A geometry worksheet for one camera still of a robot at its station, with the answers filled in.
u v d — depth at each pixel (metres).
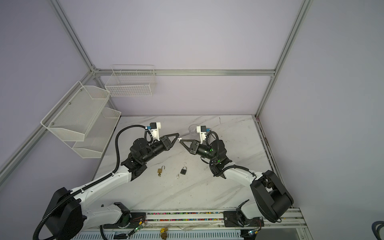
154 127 0.66
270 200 0.43
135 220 0.73
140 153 0.57
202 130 0.70
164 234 0.69
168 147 0.65
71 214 0.39
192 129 1.07
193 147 0.69
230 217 0.74
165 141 0.64
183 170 0.91
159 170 0.91
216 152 0.58
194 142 0.69
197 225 0.73
